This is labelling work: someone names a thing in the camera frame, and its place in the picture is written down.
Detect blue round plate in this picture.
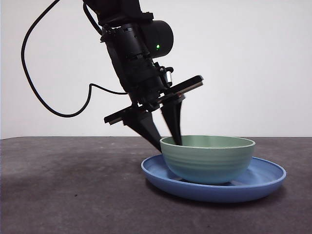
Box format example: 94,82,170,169
140,154,287,203

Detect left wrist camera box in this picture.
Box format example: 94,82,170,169
156,62,174,86

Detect green ribbed bowl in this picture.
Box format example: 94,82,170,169
159,135,256,185

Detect black cable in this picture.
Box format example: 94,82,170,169
82,1,103,35
21,0,128,118

